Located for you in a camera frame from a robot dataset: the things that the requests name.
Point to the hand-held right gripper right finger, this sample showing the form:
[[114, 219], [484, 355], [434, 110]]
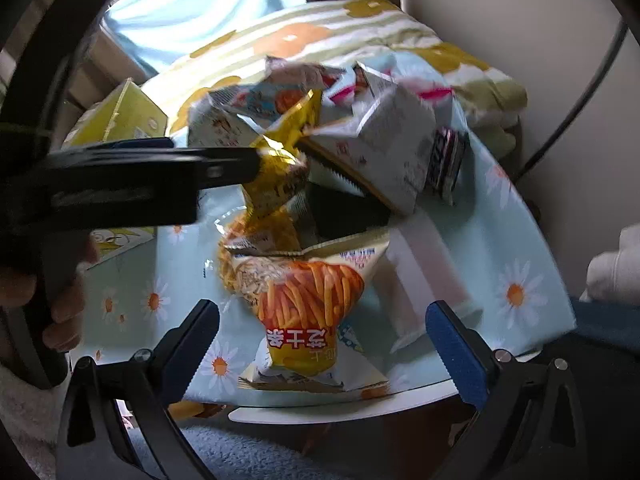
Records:
[[450, 345]]

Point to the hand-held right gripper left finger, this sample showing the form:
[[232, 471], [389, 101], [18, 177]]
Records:
[[200, 345]]

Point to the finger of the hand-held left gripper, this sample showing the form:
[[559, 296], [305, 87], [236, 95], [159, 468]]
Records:
[[225, 167], [145, 143]]

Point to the yellow-green cardboard box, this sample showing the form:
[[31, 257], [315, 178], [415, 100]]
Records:
[[120, 115]]

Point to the gold foil snack bag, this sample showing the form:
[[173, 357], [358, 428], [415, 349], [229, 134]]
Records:
[[280, 170]]

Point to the french fries snack bag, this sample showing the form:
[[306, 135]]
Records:
[[310, 300]]

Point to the person's left hand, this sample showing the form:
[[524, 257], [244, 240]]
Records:
[[65, 305]]

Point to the white printed snack bag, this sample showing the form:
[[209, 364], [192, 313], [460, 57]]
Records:
[[220, 120]]

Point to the yellow plastic bag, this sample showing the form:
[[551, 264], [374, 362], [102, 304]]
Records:
[[192, 410]]

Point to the orange crispy snack bag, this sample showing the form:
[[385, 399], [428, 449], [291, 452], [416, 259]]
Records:
[[235, 270]]

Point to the white blue snack bag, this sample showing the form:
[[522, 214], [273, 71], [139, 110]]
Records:
[[295, 77]]

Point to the light blue daisy tablecloth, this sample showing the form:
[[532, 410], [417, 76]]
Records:
[[500, 240]]

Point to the light blue fluffy cloth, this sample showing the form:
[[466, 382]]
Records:
[[280, 455]]

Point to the pink white snack packet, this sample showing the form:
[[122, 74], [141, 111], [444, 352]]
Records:
[[435, 94], [340, 87]]

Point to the light blue towel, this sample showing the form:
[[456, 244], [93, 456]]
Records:
[[200, 5]]

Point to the dark blue cloth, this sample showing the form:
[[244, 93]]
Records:
[[610, 320]]

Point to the white cardboard box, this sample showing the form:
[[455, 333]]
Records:
[[395, 130]]

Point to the white cloth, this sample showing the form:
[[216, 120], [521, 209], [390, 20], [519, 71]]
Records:
[[615, 270]]

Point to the dark striped snack packet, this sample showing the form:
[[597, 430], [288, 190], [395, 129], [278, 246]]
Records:
[[447, 160]]

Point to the floral striped blanket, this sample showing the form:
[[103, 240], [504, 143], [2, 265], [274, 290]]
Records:
[[350, 30]]

